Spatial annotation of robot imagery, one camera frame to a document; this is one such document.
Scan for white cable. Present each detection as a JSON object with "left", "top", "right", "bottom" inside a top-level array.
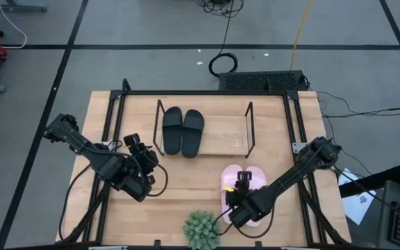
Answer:
[{"left": 0, "top": 0, "right": 28, "bottom": 49}]

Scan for thin black cable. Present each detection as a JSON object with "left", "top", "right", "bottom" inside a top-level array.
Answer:
[{"left": 316, "top": 90, "right": 400, "bottom": 119}]

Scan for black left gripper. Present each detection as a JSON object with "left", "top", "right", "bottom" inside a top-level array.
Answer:
[{"left": 124, "top": 133, "right": 159, "bottom": 176}]

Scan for black aluminium table frame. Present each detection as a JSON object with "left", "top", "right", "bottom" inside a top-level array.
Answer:
[{"left": 56, "top": 78, "right": 352, "bottom": 250}]

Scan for wooden shelf with black ends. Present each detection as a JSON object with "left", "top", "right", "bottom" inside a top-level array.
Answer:
[{"left": 152, "top": 99, "right": 256, "bottom": 159}]

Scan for yellow cable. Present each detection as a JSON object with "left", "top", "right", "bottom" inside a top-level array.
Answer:
[{"left": 289, "top": 0, "right": 314, "bottom": 72}]

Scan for black slide sandal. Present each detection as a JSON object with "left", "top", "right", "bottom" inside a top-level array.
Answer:
[
  {"left": 181, "top": 109, "right": 206, "bottom": 159},
  {"left": 161, "top": 106, "right": 184, "bottom": 156}
]

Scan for white paper sheet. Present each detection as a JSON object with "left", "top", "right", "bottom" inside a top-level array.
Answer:
[{"left": 337, "top": 168, "right": 377, "bottom": 226}]

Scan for black cable tangle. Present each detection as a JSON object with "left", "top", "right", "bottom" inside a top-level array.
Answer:
[{"left": 196, "top": 0, "right": 245, "bottom": 18}]

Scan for coiled black cable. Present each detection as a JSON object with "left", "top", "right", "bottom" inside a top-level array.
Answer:
[{"left": 208, "top": 0, "right": 238, "bottom": 78}]

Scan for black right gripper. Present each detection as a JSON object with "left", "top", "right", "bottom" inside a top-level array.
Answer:
[{"left": 226, "top": 170, "right": 256, "bottom": 209}]

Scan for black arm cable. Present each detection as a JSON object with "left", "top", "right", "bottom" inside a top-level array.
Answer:
[
  {"left": 215, "top": 208, "right": 276, "bottom": 240},
  {"left": 146, "top": 161, "right": 169, "bottom": 198},
  {"left": 58, "top": 162, "right": 93, "bottom": 242}
]

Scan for green artificial plant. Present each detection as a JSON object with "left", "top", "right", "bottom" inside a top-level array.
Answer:
[{"left": 182, "top": 210, "right": 222, "bottom": 250}]

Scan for black desk bar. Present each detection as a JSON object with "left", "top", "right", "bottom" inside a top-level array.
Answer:
[{"left": 338, "top": 165, "right": 400, "bottom": 199}]

